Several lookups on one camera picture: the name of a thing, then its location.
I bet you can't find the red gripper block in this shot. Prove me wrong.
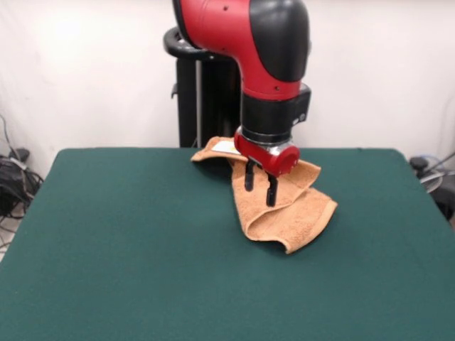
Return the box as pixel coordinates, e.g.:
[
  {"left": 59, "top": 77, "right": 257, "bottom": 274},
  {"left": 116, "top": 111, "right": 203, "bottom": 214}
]
[{"left": 233, "top": 130, "right": 301, "bottom": 207}]

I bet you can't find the tan terry towel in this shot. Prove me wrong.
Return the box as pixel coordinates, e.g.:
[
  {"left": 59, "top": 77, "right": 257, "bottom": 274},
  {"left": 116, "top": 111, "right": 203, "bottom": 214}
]
[{"left": 191, "top": 135, "right": 338, "bottom": 255}]

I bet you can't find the dark green tablecloth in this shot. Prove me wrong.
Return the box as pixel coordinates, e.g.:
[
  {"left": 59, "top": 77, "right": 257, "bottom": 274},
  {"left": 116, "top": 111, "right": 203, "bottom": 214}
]
[{"left": 0, "top": 148, "right": 455, "bottom": 341}]

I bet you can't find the grey round base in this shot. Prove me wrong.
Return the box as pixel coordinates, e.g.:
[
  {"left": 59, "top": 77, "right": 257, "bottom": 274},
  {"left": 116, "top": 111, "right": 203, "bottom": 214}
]
[{"left": 421, "top": 170, "right": 444, "bottom": 195}]

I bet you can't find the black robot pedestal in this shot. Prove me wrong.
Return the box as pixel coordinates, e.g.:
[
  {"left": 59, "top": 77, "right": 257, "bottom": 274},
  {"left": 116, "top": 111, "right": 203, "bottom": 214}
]
[{"left": 163, "top": 26, "right": 246, "bottom": 149}]

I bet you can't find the black cable tangle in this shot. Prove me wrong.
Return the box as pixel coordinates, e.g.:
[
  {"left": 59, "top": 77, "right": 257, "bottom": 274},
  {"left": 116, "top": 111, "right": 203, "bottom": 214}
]
[{"left": 0, "top": 113, "right": 46, "bottom": 249}]

